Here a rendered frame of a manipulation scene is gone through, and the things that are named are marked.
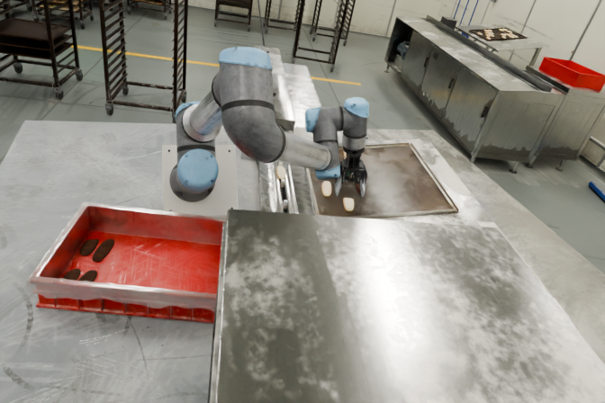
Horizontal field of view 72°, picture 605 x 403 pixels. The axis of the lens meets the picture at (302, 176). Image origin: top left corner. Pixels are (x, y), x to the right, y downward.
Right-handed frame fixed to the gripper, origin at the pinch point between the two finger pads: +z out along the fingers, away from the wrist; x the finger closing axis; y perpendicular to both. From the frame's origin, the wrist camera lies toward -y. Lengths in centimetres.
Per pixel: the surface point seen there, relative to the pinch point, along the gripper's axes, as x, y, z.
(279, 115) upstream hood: -31, -66, 1
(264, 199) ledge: -30.7, -2.2, 5.2
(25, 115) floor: -253, -185, 59
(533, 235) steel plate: 77, -14, 29
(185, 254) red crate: -51, 28, 5
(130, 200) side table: -76, 6, 1
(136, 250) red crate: -65, 30, 2
